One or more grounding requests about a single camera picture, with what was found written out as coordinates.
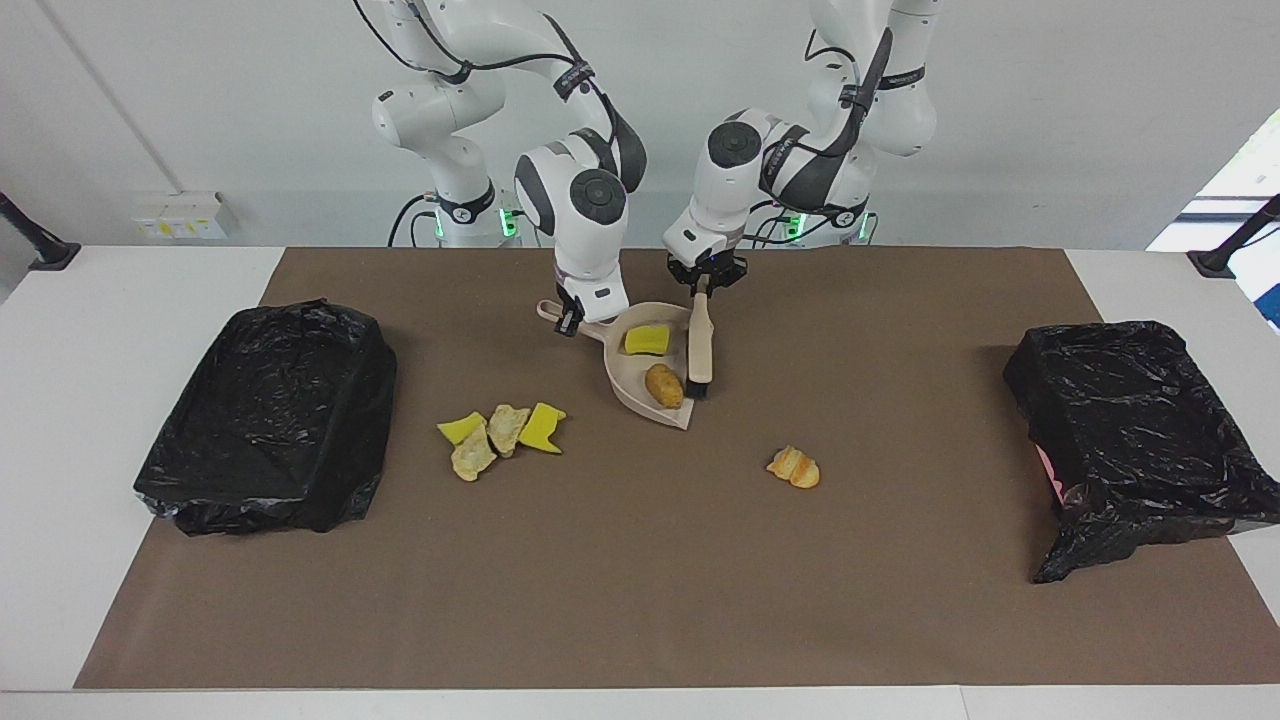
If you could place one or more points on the white wall socket box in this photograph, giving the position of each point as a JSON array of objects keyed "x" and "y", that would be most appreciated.
[{"x": 180, "y": 215}]

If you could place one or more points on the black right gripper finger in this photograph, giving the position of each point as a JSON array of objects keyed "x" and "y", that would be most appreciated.
[{"x": 570, "y": 326}]

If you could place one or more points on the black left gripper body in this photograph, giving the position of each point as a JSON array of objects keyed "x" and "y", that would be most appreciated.
[{"x": 705, "y": 265}]

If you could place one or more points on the notched yellow sponge piece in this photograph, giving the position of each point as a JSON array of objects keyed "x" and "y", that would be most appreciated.
[{"x": 540, "y": 428}]

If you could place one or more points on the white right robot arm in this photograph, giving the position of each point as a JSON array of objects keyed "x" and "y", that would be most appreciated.
[{"x": 590, "y": 230}]

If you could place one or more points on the brown bread bun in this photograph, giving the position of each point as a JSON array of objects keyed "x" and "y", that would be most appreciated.
[{"x": 664, "y": 386}]

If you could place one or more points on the black angled stand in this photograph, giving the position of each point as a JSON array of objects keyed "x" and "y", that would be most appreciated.
[
  {"x": 50, "y": 255},
  {"x": 1215, "y": 263}
]

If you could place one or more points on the striped orange croissant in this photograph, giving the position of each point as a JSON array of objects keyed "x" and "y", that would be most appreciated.
[{"x": 793, "y": 467}]

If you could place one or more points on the yellow sponge wedge piece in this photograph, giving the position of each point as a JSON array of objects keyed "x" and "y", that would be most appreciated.
[{"x": 461, "y": 428}]

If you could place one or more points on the black bag lined pink bin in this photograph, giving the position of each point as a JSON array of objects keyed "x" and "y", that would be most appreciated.
[{"x": 1130, "y": 430}]

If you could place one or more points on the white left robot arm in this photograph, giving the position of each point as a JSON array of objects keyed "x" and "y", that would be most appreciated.
[{"x": 730, "y": 190}]

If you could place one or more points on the beige plastic dustpan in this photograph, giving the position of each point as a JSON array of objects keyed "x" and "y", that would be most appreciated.
[{"x": 625, "y": 375}]

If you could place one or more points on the thick yellow sponge block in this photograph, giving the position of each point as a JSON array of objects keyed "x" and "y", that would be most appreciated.
[{"x": 648, "y": 340}]

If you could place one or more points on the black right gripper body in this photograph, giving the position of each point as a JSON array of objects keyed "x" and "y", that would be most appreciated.
[{"x": 572, "y": 300}]

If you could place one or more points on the brown table mat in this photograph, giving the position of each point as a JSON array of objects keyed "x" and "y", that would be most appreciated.
[{"x": 700, "y": 620}]

